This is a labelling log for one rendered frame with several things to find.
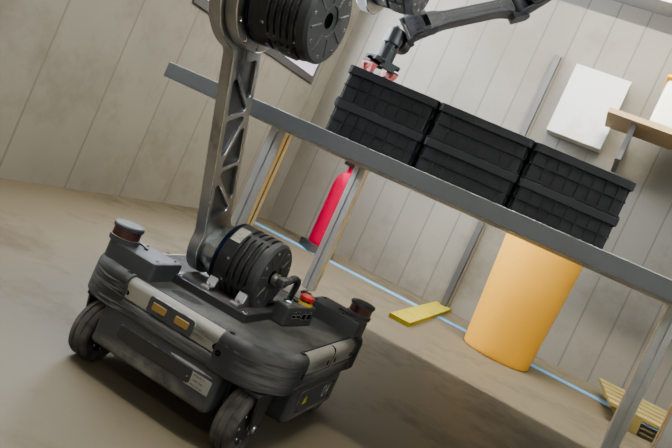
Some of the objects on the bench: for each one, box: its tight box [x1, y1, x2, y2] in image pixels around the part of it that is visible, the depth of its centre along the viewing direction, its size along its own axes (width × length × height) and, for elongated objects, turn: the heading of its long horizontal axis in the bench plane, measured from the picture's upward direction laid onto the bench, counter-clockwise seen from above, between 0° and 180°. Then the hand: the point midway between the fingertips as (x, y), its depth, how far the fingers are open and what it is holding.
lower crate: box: [325, 97, 425, 167], centre depth 220 cm, size 40×30×12 cm
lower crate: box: [504, 177, 620, 249], centre depth 209 cm, size 40×30×12 cm
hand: (371, 87), depth 209 cm, fingers open, 6 cm apart
